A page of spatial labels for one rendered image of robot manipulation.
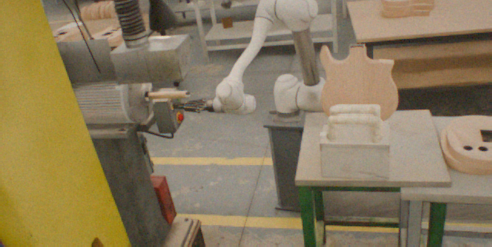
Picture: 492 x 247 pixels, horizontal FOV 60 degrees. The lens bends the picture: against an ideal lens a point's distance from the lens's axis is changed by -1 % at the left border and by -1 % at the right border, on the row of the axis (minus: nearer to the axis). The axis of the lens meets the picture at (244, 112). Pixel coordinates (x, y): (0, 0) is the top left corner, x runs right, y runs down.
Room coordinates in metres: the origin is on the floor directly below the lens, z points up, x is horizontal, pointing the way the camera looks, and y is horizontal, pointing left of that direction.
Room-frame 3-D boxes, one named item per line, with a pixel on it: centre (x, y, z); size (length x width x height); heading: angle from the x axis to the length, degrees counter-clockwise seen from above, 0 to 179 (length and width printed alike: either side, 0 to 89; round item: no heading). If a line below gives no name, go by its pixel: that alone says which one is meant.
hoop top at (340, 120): (1.42, -0.41, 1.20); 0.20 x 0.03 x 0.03; 70
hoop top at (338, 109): (1.49, -0.44, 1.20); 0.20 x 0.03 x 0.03; 70
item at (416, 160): (1.64, -0.54, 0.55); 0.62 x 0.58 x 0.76; 74
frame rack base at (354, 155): (1.46, -0.43, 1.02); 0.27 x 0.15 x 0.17; 71
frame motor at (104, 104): (1.91, 0.64, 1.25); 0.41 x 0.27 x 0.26; 74
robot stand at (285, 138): (2.42, -0.28, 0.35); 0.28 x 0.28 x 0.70; 66
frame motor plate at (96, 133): (1.92, 0.70, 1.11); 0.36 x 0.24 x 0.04; 74
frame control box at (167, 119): (2.11, 0.49, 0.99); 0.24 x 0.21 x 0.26; 74
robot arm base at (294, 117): (2.42, -0.26, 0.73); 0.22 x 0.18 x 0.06; 66
